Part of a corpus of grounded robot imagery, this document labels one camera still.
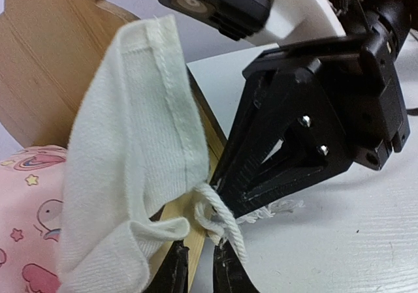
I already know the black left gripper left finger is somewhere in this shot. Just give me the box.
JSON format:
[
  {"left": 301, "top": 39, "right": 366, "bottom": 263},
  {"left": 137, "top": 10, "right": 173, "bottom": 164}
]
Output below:
[{"left": 152, "top": 240, "right": 189, "bottom": 293}]

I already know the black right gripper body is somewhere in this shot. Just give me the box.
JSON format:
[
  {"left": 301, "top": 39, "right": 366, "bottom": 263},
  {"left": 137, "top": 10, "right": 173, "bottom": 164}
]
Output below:
[{"left": 243, "top": 33, "right": 410, "bottom": 170}]

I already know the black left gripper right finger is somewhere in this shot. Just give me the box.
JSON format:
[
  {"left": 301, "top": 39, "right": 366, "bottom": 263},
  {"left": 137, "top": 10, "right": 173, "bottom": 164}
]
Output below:
[{"left": 213, "top": 242, "right": 259, "bottom": 293}]

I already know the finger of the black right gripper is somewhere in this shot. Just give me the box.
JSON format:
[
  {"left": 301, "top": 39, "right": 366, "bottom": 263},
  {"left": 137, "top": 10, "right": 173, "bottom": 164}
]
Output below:
[{"left": 212, "top": 67, "right": 353, "bottom": 218}]

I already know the pink unicorn print blanket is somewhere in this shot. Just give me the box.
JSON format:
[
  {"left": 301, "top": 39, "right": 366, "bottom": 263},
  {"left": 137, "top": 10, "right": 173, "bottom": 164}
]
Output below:
[{"left": 1, "top": 16, "right": 303, "bottom": 292}]

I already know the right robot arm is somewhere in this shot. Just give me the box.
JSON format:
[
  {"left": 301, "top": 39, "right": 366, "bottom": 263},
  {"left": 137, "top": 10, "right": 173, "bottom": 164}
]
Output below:
[{"left": 211, "top": 0, "right": 412, "bottom": 218}]

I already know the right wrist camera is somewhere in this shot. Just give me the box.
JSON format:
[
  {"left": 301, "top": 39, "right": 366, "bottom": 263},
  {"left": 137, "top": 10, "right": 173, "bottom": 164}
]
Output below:
[{"left": 158, "top": 0, "right": 346, "bottom": 46}]

